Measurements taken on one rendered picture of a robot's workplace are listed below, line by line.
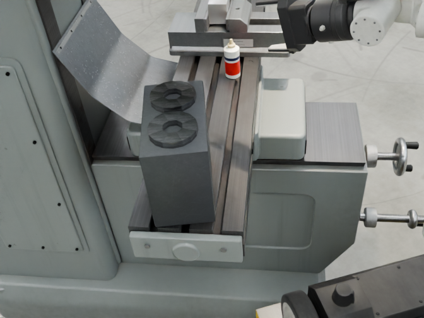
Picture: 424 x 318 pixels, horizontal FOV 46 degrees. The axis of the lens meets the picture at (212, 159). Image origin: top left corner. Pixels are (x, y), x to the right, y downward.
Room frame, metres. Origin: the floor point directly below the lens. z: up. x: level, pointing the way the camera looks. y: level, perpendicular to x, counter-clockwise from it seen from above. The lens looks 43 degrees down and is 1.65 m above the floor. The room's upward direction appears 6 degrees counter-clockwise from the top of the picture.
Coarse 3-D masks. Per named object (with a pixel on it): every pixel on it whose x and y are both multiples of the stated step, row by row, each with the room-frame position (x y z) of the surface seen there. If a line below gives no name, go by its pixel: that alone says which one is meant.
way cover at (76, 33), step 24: (96, 0) 1.39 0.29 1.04; (72, 24) 1.22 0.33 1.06; (96, 24) 1.31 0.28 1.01; (72, 48) 1.15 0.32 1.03; (96, 48) 1.23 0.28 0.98; (120, 48) 1.31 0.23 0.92; (72, 72) 1.08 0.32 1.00; (120, 72) 1.21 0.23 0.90; (144, 72) 1.28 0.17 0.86; (168, 72) 1.30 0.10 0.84; (96, 96) 1.08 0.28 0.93; (120, 96) 1.12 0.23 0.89
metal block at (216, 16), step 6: (210, 0) 1.32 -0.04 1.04; (216, 0) 1.31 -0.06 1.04; (222, 0) 1.31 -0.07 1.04; (228, 0) 1.33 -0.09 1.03; (210, 6) 1.29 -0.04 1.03; (216, 6) 1.29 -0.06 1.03; (222, 6) 1.29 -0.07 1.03; (228, 6) 1.32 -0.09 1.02; (210, 12) 1.29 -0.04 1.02; (216, 12) 1.29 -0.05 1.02; (222, 12) 1.29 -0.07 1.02; (210, 18) 1.29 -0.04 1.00; (216, 18) 1.29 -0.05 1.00; (222, 18) 1.29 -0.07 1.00
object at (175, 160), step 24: (144, 96) 0.81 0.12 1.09; (168, 96) 0.81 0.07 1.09; (192, 96) 0.78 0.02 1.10; (144, 120) 0.74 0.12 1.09; (168, 120) 0.71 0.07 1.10; (192, 120) 0.71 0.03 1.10; (144, 144) 0.67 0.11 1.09; (168, 144) 0.65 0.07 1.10; (192, 144) 0.65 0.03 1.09; (144, 168) 0.64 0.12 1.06; (168, 168) 0.63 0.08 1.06; (192, 168) 0.63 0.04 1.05; (168, 192) 0.63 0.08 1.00; (192, 192) 0.63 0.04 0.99; (168, 216) 0.63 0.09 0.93; (192, 216) 0.63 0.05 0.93
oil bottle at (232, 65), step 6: (228, 48) 1.13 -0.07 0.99; (234, 48) 1.13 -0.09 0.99; (228, 54) 1.12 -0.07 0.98; (234, 54) 1.12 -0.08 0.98; (228, 60) 1.12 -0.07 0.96; (234, 60) 1.12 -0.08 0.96; (228, 66) 1.13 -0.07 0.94; (234, 66) 1.12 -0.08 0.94; (228, 72) 1.13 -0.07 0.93; (234, 72) 1.12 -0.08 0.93; (234, 78) 1.12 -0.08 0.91
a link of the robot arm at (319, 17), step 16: (288, 0) 0.97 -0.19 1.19; (304, 0) 0.97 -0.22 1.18; (320, 0) 0.93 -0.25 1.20; (288, 16) 0.95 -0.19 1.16; (304, 16) 0.93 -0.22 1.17; (320, 16) 0.90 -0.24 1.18; (288, 32) 0.95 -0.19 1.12; (304, 32) 0.93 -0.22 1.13; (320, 32) 0.89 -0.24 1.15; (288, 48) 0.94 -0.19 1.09
